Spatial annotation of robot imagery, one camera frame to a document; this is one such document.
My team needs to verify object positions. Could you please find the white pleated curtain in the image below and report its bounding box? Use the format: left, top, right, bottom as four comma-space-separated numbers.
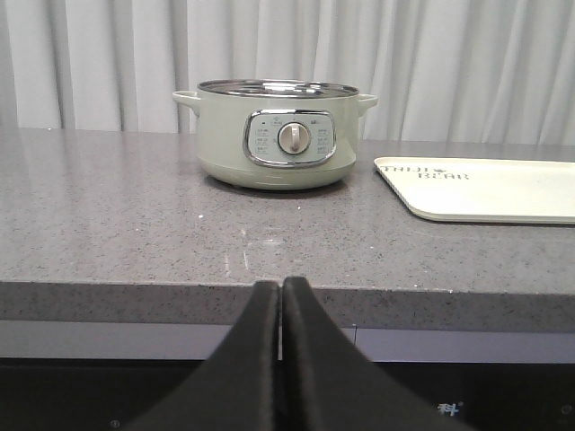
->
1, 1, 574, 145

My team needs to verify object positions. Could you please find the cream bear serving tray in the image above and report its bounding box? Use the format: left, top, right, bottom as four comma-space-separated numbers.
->
374, 156, 574, 225

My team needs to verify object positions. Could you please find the black disinfection cabinet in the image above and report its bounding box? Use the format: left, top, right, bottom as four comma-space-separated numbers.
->
376, 362, 574, 430

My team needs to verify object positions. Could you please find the green electric cooking pot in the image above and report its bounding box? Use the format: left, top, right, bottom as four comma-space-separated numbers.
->
172, 79, 378, 190

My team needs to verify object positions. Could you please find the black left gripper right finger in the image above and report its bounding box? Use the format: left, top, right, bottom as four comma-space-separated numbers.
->
282, 277, 463, 430

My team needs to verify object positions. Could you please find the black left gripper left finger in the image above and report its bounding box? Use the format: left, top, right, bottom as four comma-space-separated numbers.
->
127, 281, 279, 430

